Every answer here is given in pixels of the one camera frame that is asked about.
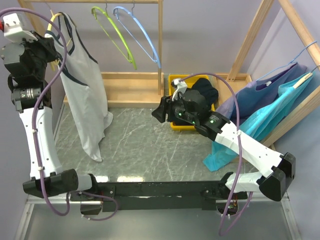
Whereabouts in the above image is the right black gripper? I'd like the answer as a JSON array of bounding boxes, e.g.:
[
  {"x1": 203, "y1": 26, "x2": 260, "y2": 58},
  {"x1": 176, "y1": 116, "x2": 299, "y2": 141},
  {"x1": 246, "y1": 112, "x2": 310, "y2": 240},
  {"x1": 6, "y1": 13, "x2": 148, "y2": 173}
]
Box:
[{"x1": 150, "y1": 92, "x2": 198, "y2": 125}]

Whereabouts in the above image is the yellow plastic hanger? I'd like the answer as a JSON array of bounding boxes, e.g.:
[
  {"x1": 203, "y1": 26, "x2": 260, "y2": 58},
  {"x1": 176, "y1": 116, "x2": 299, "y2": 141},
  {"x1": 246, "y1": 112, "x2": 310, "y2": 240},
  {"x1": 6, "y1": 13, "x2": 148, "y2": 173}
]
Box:
[{"x1": 43, "y1": 1, "x2": 76, "y2": 72}]

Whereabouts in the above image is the white tank top navy trim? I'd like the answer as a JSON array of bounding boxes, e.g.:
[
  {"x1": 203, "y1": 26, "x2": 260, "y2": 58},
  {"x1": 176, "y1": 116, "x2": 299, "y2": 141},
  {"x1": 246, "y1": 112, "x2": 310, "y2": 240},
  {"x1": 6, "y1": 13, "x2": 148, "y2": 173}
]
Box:
[{"x1": 45, "y1": 13, "x2": 113, "y2": 162}]

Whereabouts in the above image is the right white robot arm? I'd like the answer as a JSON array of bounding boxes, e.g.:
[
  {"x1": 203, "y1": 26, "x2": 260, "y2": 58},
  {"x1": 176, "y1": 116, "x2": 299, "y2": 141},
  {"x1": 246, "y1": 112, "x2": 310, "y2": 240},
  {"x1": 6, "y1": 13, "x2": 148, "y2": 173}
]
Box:
[{"x1": 151, "y1": 90, "x2": 296, "y2": 202}]

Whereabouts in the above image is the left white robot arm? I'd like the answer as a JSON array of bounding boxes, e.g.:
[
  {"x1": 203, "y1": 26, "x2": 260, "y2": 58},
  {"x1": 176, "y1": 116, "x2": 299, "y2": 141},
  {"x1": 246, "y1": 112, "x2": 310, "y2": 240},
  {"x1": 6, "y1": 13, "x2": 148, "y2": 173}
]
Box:
[{"x1": 0, "y1": 31, "x2": 100, "y2": 201}]

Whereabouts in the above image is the green plastic hanger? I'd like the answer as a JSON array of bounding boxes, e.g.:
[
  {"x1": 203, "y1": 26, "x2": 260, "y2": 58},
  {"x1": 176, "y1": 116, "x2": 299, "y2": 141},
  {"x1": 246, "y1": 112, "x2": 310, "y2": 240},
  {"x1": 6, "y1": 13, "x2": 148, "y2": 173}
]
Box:
[{"x1": 90, "y1": 4, "x2": 137, "y2": 70}]

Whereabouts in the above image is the light blue plastic hanger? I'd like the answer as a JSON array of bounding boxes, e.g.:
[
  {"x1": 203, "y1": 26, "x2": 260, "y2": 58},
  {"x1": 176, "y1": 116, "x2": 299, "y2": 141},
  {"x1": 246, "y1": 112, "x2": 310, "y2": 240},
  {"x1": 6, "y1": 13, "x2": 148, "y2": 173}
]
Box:
[{"x1": 112, "y1": 4, "x2": 162, "y2": 69}]

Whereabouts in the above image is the wooden hanger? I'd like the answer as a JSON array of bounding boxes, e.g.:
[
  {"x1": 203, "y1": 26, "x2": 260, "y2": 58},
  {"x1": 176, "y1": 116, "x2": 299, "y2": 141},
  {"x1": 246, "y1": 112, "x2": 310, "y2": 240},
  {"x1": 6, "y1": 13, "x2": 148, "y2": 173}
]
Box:
[{"x1": 293, "y1": 64, "x2": 320, "y2": 89}]

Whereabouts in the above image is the left wooden clothes rack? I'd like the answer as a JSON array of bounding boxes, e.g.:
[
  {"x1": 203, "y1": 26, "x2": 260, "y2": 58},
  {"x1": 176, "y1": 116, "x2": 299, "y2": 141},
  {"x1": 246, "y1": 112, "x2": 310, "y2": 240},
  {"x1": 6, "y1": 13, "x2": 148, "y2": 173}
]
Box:
[{"x1": 17, "y1": 0, "x2": 165, "y2": 109}]

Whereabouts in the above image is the wooden clothes rack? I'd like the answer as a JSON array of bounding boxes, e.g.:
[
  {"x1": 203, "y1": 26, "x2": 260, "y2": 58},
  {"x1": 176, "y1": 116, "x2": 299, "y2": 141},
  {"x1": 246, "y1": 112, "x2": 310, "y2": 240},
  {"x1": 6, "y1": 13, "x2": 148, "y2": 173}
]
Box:
[
  {"x1": 212, "y1": 0, "x2": 320, "y2": 160},
  {"x1": 17, "y1": 0, "x2": 165, "y2": 109}
]

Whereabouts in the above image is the yellow plastic bin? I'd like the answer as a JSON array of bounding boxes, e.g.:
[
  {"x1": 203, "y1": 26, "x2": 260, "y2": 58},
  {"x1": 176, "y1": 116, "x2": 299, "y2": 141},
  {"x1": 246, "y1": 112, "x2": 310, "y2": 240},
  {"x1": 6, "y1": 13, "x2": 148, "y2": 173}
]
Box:
[{"x1": 168, "y1": 74, "x2": 218, "y2": 131}]

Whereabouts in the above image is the dark navy garment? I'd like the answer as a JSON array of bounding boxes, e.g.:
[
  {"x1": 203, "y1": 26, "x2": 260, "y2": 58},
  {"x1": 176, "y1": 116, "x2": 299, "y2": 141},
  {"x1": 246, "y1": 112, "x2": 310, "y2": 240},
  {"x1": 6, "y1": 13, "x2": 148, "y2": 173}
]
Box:
[{"x1": 191, "y1": 78, "x2": 219, "y2": 106}]

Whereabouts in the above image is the black base bar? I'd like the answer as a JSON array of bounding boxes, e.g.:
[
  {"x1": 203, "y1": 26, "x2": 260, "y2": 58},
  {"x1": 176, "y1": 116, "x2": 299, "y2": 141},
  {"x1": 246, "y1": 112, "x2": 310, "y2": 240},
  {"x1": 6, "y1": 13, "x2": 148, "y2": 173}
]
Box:
[{"x1": 69, "y1": 178, "x2": 248, "y2": 216}]

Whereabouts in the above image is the purple blue shirt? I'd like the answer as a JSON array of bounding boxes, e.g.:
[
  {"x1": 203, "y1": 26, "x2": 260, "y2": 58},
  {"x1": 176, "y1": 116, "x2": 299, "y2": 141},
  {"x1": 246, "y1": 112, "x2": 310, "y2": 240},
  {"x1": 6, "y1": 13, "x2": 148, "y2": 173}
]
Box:
[{"x1": 214, "y1": 63, "x2": 308, "y2": 121}]

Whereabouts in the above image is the turquoise shirt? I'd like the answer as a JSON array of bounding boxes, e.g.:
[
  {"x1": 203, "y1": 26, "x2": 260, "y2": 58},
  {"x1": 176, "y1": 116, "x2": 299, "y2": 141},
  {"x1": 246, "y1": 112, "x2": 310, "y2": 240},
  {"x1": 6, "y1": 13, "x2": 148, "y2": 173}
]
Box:
[{"x1": 203, "y1": 72, "x2": 314, "y2": 172}]

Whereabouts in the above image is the right wooden clothes rack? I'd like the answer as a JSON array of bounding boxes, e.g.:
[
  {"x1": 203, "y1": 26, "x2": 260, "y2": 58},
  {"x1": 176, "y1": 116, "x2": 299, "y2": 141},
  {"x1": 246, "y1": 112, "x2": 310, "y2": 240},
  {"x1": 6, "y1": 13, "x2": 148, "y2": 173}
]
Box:
[{"x1": 212, "y1": 0, "x2": 320, "y2": 160}]

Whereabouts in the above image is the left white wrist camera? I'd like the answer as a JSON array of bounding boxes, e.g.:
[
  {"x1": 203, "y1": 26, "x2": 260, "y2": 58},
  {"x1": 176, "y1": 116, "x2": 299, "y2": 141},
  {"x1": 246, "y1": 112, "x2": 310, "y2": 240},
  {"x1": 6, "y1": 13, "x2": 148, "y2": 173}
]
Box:
[{"x1": 3, "y1": 13, "x2": 37, "y2": 43}]

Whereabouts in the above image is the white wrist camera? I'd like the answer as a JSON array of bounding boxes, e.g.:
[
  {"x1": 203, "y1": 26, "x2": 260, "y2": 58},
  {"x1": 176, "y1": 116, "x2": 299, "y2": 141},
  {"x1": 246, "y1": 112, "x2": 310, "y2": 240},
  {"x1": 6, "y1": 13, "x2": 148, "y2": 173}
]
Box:
[
  {"x1": 171, "y1": 78, "x2": 188, "y2": 101},
  {"x1": 3, "y1": 13, "x2": 37, "y2": 43}
]

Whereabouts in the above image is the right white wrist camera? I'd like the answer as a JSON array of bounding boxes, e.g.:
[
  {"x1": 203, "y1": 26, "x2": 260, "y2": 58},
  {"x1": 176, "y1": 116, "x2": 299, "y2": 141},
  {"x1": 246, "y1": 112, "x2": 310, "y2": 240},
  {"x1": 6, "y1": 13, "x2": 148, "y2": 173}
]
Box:
[{"x1": 171, "y1": 78, "x2": 188, "y2": 101}]

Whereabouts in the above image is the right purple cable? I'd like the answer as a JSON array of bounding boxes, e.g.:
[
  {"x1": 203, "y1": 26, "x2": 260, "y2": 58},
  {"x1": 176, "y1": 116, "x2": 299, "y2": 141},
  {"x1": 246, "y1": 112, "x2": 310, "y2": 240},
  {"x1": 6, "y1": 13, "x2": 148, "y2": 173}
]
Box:
[{"x1": 179, "y1": 72, "x2": 254, "y2": 237}]

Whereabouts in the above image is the blue wire hanger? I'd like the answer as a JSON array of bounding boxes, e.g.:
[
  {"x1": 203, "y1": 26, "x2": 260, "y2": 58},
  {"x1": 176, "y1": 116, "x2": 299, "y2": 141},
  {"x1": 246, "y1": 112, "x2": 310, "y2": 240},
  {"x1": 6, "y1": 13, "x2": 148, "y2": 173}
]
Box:
[{"x1": 256, "y1": 40, "x2": 318, "y2": 81}]

